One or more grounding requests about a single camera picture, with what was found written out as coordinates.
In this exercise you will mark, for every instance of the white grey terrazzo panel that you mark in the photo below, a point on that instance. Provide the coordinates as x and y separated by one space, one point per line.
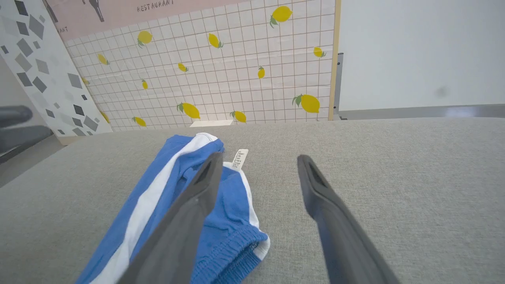
43 75

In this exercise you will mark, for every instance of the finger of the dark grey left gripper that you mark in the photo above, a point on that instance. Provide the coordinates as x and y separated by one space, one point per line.
19 138
14 115

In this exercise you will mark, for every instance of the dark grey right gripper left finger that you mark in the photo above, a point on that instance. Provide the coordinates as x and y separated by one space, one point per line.
177 232

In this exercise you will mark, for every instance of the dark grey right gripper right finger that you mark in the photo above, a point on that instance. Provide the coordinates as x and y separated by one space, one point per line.
339 236

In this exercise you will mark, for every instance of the lemon print grid panel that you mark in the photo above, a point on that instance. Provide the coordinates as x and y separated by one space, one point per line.
236 63

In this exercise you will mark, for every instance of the plain white partition board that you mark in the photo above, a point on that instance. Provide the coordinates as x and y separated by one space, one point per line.
414 51

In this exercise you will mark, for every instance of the small white box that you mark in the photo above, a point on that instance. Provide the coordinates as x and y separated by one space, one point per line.
211 123

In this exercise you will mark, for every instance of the blue garment with white stripe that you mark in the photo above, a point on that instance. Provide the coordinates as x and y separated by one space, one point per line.
232 221

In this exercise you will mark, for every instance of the pink restaurant poster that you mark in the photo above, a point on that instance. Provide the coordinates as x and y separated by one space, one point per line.
118 15

